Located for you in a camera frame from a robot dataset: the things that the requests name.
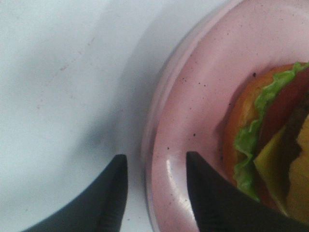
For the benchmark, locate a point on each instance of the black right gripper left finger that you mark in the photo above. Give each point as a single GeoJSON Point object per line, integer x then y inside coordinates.
{"type": "Point", "coordinates": [99, 208]}

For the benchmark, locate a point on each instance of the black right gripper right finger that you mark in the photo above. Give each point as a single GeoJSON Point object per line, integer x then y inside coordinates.
{"type": "Point", "coordinates": [219, 207]}

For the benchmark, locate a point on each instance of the burger with lettuce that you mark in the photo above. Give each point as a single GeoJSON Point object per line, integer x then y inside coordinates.
{"type": "Point", "coordinates": [266, 140]}

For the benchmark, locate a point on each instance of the pink speckled plate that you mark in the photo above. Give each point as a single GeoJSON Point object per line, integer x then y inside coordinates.
{"type": "Point", "coordinates": [235, 43]}

